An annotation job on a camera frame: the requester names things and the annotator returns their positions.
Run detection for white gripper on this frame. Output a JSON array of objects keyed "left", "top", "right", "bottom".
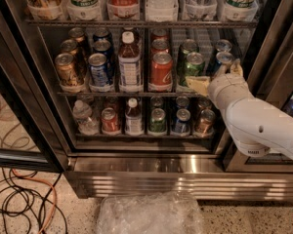
[{"left": 186, "top": 58, "right": 252, "bottom": 109}]

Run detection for redbull can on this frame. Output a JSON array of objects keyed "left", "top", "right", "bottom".
[
  {"left": 209, "top": 39, "right": 232, "bottom": 65},
  {"left": 213, "top": 52, "right": 233, "bottom": 74}
]

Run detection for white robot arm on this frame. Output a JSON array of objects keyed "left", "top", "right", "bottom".
[{"left": 207, "top": 65, "right": 293, "bottom": 160}]

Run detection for front green can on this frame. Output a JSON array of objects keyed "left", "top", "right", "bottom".
[{"left": 179, "top": 52, "right": 205, "bottom": 86}]

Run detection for rear green can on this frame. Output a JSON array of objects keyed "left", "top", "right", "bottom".
[{"left": 178, "top": 39, "right": 199, "bottom": 65}]

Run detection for gold can bottom shelf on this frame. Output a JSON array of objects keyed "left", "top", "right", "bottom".
[{"left": 194, "top": 109, "right": 216, "bottom": 134}]

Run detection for blue can bottom shelf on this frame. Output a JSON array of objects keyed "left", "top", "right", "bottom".
[{"left": 172, "top": 108, "right": 190, "bottom": 134}]

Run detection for front red cola can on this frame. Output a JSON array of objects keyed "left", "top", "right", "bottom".
[{"left": 150, "top": 52, "right": 173, "bottom": 86}]

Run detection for red cola can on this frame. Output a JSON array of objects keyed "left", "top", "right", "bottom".
[
  {"left": 150, "top": 28, "right": 169, "bottom": 40},
  {"left": 150, "top": 52, "right": 173, "bottom": 86},
  {"left": 150, "top": 39, "right": 169, "bottom": 55}
]

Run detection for middle red cola can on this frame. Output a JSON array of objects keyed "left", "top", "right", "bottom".
[{"left": 150, "top": 39, "right": 169, "bottom": 55}]

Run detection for rear red cola can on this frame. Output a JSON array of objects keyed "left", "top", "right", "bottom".
[{"left": 150, "top": 28, "right": 169, "bottom": 40}]

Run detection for green can bottom shelf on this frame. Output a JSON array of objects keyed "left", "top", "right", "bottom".
[{"left": 148, "top": 108, "right": 166, "bottom": 133}]

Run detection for brown tea bottle middle shelf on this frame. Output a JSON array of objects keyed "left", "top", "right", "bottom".
[{"left": 118, "top": 31, "right": 142, "bottom": 86}]

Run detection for brown tea bottle shelf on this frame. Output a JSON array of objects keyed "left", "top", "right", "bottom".
[
  {"left": 125, "top": 97, "right": 143, "bottom": 136},
  {"left": 118, "top": 31, "right": 142, "bottom": 86}
]

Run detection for brown tea bottle bottom shelf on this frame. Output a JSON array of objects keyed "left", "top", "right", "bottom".
[{"left": 125, "top": 97, "right": 143, "bottom": 136}]

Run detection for stainless steel drinks fridge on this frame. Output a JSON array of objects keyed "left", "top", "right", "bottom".
[{"left": 0, "top": 0, "right": 293, "bottom": 201}]

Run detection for red can bottom shelf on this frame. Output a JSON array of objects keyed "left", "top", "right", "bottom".
[{"left": 101, "top": 107, "right": 119, "bottom": 132}]

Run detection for middle blue pepsi can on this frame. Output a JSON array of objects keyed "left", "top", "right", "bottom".
[{"left": 93, "top": 39, "right": 113, "bottom": 59}]

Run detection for blue pepsi can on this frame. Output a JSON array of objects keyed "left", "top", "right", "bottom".
[
  {"left": 88, "top": 53, "right": 112, "bottom": 87},
  {"left": 93, "top": 27, "right": 112, "bottom": 42},
  {"left": 93, "top": 39, "right": 113, "bottom": 59}
]

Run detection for front blue pepsi can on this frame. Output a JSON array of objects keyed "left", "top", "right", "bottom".
[{"left": 88, "top": 53, "right": 112, "bottom": 87}]

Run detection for rear blue pepsi can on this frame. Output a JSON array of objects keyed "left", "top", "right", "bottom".
[{"left": 93, "top": 27, "right": 112, "bottom": 42}]

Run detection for rear gold can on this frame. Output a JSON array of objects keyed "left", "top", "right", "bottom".
[{"left": 68, "top": 27, "right": 89, "bottom": 49}]

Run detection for middle gold can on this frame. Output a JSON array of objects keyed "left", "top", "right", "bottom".
[{"left": 61, "top": 39, "right": 84, "bottom": 61}]

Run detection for front gold can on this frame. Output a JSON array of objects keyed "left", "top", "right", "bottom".
[{"left": 55, "top": 53, "right": 84, "bottom": 87}]

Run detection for open glass fridge door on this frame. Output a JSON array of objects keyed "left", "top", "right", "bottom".
[{"left": 0, "top": 9, "right": 69, "bottom": 173}]

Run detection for clear water bottle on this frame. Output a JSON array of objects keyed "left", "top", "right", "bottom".
[{"left": 72, "top": 99, "right": 99, "bottom": 136}]

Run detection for clear plastic wrap bundle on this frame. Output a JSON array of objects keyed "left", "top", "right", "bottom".
[{"left": 96, "top": 192, "right": 204, "bottom": 234}]

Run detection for orange cable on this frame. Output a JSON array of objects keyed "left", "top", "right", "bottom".
[{"left": 11, "top": 169, "right": 59, "bottom": 234}]

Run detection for black cable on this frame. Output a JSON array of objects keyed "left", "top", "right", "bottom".
[{"left": 0, "top": 167, "right": 69, "bottom": 234}]

